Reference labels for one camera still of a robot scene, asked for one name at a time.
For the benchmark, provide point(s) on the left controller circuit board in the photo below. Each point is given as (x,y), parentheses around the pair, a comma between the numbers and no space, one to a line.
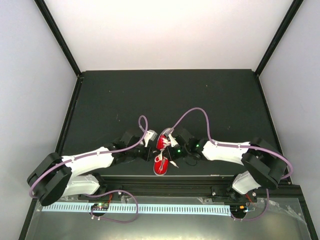
(100,206)

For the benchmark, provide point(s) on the white shoelace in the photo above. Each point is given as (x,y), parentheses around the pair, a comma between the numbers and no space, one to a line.
(161,161)

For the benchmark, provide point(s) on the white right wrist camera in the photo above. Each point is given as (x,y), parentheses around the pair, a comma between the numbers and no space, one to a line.
(168,135)

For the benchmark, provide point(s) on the black front mounting rail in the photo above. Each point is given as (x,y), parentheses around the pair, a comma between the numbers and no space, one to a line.
(217,188)

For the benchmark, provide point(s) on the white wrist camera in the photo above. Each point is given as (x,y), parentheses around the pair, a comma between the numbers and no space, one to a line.
(168,135)
(149,136)

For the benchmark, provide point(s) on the white slotted cable duct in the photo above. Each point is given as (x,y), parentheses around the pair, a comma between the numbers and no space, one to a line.
(131,208)

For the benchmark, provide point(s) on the controller circuit board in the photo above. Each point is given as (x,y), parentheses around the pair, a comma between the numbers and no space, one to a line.
(100,206)
(241,209)

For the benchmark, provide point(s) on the black aluminium frame post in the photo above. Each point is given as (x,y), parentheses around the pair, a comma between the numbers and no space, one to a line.
(49,19)
(280,32)

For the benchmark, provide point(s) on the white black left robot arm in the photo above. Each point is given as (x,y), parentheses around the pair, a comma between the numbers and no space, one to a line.
(61,176)

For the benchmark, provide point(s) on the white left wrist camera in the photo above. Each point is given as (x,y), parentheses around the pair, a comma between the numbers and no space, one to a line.
(149,136)

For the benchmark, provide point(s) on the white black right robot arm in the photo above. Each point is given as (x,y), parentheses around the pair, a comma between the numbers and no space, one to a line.
(264,166)

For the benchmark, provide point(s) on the red canvas sneaker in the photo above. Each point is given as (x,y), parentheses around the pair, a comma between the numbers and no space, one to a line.
(161,162)

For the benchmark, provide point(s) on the black aluminium frame post right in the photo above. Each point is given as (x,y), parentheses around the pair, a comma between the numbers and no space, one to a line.
(280,32)

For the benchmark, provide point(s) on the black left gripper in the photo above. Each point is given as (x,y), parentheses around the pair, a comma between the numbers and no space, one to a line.
(148,155)

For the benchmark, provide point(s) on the right controller circuit board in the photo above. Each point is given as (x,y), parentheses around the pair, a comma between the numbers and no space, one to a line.
(241,209)

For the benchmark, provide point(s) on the black aluminium frame post left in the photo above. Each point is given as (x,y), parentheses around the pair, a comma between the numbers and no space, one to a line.
(49,19)

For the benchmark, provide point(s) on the black frame rail left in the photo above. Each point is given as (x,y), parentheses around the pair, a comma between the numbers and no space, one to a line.
(59,148)

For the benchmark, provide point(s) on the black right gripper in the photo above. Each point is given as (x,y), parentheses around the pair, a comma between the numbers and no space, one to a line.
(171,156)

